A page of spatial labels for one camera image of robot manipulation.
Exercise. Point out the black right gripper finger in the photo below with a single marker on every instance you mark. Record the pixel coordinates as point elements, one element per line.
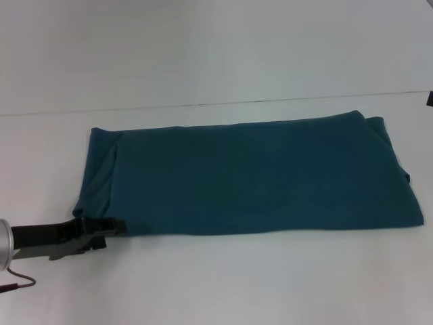
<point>430,100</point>

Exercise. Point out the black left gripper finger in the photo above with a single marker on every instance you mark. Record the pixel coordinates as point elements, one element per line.
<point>105,226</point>
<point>94,244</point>

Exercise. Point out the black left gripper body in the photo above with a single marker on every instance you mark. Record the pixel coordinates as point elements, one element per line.
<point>44,240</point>

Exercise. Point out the teal T-shirt with FREE print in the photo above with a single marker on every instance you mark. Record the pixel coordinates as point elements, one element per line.
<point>253,176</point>

